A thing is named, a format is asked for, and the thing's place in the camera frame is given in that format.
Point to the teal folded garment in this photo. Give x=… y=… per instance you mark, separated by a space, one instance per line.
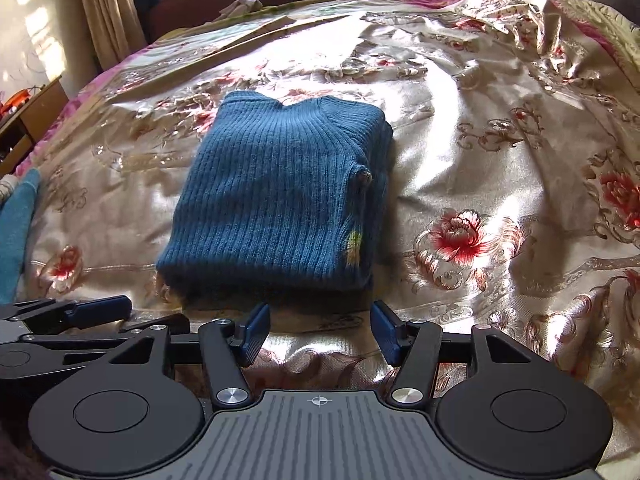
x=16 y=215

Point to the beige curtain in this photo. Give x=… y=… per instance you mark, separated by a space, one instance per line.
x=115 y=30

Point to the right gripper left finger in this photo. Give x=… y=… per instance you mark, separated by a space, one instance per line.
x=226 y=348

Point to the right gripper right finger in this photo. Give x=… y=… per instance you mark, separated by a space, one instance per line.
x=412 y=349

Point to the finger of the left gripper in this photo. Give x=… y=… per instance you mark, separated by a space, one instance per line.
x=176 y=324
x=51 y=316

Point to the floral satin bedspread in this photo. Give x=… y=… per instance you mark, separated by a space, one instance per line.
x=514 y=189

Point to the beige checked folded cloth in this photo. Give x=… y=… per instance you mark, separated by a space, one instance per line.
x=8 y=184

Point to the wooden side cabinet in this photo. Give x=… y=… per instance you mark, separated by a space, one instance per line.
x=27 y=126

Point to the blue striped knit sweater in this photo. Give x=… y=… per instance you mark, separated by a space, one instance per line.
x=283 y=195

